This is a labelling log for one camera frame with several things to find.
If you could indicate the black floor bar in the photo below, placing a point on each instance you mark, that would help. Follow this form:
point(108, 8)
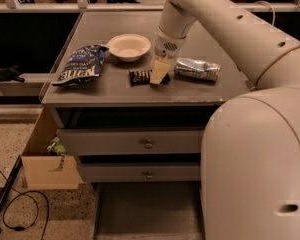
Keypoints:
point(3, 197)

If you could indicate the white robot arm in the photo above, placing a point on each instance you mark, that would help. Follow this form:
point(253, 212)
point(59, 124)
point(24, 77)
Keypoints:
point(250, 152)

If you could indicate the green bottle in box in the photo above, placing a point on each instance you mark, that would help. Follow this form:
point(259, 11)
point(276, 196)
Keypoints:
point(56, 147)

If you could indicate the white paper bowl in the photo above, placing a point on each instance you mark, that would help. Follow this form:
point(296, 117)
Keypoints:
point(129, 47)

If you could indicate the cardboard box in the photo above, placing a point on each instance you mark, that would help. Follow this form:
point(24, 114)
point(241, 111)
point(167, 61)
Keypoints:
point(44, 170)

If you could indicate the silver foil snack pack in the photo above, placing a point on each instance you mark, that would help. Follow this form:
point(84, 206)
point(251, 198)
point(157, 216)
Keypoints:
point(197, 69)

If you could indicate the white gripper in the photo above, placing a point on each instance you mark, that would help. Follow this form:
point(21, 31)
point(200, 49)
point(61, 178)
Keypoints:
point(167, 46)

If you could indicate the grey middle drawer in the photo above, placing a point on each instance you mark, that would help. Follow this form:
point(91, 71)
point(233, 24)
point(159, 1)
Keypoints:
point(139, 172)

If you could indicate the grey drawer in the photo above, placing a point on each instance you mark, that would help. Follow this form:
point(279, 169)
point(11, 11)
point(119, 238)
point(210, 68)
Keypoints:
point(130, 142)
point(148, 211)
point(139, 172)

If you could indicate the grey bottom drawer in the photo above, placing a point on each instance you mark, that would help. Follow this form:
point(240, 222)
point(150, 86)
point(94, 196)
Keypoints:
point(148, 211)

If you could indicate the grey top drawer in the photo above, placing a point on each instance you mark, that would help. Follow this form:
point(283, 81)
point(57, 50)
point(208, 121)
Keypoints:
point(130, 142)

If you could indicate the dark chocolate rxbar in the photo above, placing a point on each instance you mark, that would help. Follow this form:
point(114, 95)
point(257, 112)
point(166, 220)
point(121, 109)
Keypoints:
point(140, 77)

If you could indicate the black cloth on ledge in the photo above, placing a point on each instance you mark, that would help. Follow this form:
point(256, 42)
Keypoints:
point(9, 73)

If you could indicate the blue kettle chips bag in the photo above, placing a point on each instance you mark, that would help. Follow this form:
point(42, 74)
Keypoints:
point(85, 64)

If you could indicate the grey drawer cabinet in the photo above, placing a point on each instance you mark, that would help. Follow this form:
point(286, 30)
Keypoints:
point(110, 102)

